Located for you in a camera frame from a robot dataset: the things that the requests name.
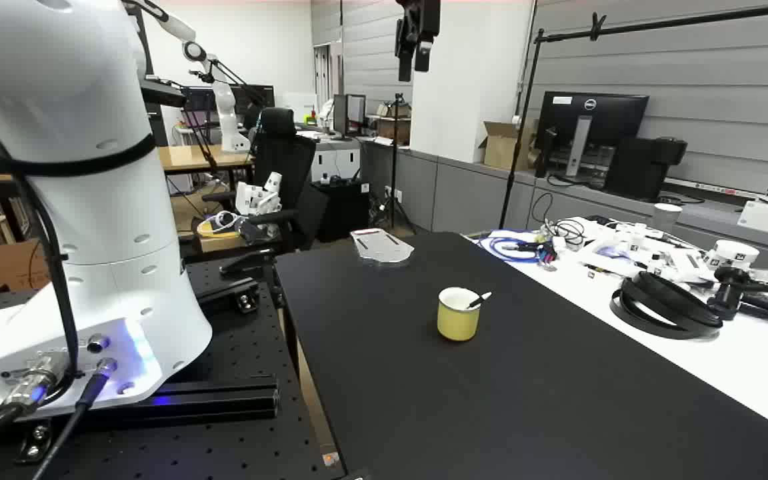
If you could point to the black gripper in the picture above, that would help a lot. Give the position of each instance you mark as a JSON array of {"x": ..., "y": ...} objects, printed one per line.
[{"x": 420, "y": 18}]

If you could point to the black and silver pen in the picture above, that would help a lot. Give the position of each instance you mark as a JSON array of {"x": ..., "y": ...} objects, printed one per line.
[{"x": 481, "y": 298}]

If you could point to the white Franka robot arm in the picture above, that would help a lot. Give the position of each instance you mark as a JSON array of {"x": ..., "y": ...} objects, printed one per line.
[{"x": 91, "y": 223}]

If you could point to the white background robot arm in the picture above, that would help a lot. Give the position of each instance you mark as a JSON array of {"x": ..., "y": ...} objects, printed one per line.
[{"x": 228, "y": 116}]

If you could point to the yellow ceramic cup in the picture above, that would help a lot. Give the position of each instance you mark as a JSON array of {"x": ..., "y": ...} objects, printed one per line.
[{"x": 456, "y": 323}]

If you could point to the small grey monitor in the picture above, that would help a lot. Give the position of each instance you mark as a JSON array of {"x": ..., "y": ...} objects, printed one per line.
[{"x": 348, "y": 110}]

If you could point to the black tripod stand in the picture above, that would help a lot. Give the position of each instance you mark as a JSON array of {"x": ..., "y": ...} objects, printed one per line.
[{"x": 395, "y": 160}]

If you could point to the open cardboard box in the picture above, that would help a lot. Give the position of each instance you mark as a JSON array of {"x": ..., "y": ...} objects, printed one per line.
[{"x": 499, "y": 147}]

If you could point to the white cabinet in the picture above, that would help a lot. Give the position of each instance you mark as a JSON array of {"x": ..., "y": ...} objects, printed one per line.
[{"x": 335, "y": 164}]

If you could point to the black background monitor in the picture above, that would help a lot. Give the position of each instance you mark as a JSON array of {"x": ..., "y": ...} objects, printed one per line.
[{"x": 253, "y": 103}]

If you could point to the black cabinet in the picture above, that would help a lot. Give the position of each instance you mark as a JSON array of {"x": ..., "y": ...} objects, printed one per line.
[{"x": 345, "y": 208}]

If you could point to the black office chair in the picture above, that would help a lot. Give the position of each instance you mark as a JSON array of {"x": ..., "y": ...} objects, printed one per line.
[{"x": 281, "y": 160}]

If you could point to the black Dell monitor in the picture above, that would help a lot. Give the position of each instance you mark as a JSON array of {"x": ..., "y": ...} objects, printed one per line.
[{"x": 592, "y": 122}]

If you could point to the white bag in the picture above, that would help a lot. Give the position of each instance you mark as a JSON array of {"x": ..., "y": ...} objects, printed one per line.
[{"x": 257, "y": 194}]

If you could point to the wooden desk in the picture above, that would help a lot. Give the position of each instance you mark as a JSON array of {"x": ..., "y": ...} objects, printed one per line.
[{"x": 197, "y": 159}]

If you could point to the white electronics pile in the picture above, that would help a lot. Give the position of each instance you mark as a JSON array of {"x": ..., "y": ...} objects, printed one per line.
[{"x": 641, "y": 244}]

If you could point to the small white gadget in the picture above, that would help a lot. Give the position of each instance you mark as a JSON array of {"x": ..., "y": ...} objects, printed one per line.
[{"x": 733, "y": 255}]

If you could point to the black handheld controller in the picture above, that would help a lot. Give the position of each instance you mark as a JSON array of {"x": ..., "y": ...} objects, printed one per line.
[{"x": 739, "y": 284}]

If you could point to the black optical breadboard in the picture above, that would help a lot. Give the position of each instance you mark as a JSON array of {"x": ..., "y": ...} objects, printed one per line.
[{"x": 225, "y": 444}]

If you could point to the brown box under desk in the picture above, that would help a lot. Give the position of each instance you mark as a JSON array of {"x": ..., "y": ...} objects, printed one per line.
[{"x": 5, "y": 263}]

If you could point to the black pole frame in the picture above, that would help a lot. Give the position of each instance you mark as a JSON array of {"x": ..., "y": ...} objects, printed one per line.
[{"x": 525, "y": 96}]

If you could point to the black aluminium rail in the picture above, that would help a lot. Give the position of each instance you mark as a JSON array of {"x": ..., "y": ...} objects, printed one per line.
[{"x": 205, "y": 400}]

